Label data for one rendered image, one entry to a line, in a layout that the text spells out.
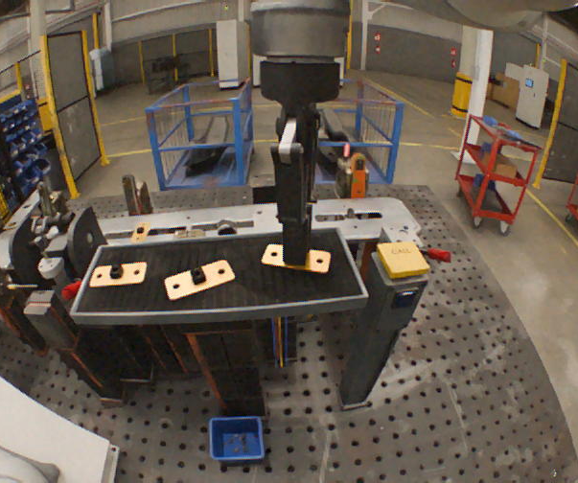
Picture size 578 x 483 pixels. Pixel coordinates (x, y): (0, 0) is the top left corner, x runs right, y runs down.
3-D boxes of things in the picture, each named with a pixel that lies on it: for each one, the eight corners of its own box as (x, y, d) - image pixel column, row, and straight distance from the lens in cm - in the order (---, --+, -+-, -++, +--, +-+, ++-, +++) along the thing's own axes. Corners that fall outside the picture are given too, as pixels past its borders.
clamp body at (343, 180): (349, 242, 119) (360, 154, 101) (360, 269, 109) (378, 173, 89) (322, 245, 117) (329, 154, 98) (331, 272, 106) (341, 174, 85)
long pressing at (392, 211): (394, 194, 95) (395, 190, 95) (428, 240, 79) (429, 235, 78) (3, 232, 129) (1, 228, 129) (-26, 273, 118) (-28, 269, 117)
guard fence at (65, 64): (77, 198, 387) (42, 34, 364) (68, 199, 395) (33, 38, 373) (111, 161, 466) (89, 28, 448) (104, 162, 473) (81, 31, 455)
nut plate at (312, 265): (331, 254, 41) (331, 247, 40) (327, 274, 38) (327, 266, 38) (268, 245, 42) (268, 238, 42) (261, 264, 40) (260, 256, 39)
